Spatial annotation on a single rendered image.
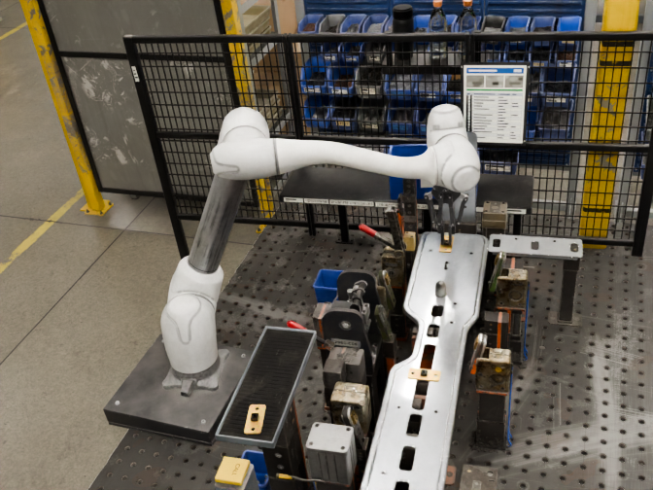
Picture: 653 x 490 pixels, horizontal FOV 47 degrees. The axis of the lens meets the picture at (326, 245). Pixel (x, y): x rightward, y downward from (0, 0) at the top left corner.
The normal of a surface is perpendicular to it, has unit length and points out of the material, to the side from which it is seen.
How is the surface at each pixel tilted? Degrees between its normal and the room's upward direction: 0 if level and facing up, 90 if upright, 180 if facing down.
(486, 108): 90
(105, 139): 90
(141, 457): 0
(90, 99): 89
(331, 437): 0
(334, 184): 0
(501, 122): 90
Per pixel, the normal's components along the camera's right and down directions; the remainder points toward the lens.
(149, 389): -0.07, -0.83
